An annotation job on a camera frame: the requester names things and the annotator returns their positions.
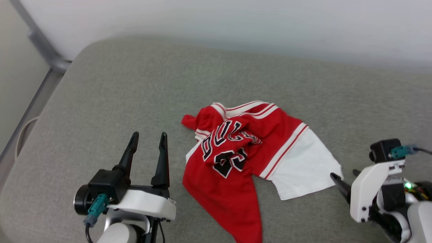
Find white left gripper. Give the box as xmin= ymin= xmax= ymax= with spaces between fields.
xmin=108 ymin=132 xmax=177 ymax=222

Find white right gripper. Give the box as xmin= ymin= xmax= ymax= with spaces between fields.
xmin=330 ymin=159 xmax=405 ymax=222

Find red white basketball jersey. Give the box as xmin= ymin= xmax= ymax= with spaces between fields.
xmin=181 ymin=101 xmax=344 ymax=243

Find right camera cable teal plug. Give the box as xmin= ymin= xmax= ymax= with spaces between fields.
xmin=391 ymin=145 xmax=432 ymax=159

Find pale curved loop strap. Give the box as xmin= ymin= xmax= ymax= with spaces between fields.
xmin=15 ymin=116 xmax=40 ymax=159

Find grey metal frame bar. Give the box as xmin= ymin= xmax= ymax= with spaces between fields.
xmin=0 ymin=0 xmax=72 ymax=166

